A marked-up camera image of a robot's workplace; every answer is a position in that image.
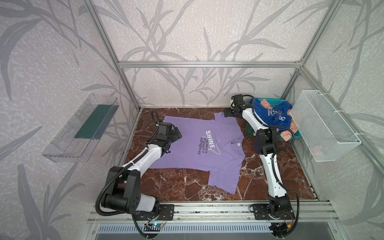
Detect purple t-shirt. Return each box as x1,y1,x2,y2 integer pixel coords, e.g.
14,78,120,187
151,112,246,194

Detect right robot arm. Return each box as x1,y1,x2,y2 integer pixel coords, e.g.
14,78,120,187
224,94,300,220

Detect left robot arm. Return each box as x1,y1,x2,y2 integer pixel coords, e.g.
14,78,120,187
95,110,182,217

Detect green t-shirt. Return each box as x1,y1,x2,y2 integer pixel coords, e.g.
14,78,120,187
246,122,285,142

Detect teal plastic basket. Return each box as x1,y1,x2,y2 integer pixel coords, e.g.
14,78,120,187
259,99,302,141

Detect blue t-shirt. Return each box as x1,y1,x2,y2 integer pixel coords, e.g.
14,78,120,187
249,99,293,128

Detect pink t-shirt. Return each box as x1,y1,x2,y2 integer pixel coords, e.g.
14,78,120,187
279,110,295,141

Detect clear plastic tray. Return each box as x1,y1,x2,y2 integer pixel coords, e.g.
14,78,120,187
42,94,120,163

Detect left circuit board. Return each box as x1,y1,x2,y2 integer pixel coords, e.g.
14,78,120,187
144,222,166,232

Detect right wiring bundle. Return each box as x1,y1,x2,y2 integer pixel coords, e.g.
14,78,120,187
268,220,296,239

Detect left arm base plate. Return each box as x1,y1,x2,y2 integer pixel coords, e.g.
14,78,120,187
134,204,175,221

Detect white wire basket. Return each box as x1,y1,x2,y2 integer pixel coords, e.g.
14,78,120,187
291,90,361,162

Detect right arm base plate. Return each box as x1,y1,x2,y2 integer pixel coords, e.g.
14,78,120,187
249,204,296,221

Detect aluminium front rail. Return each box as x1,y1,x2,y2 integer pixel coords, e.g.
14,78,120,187
86,201,340,224

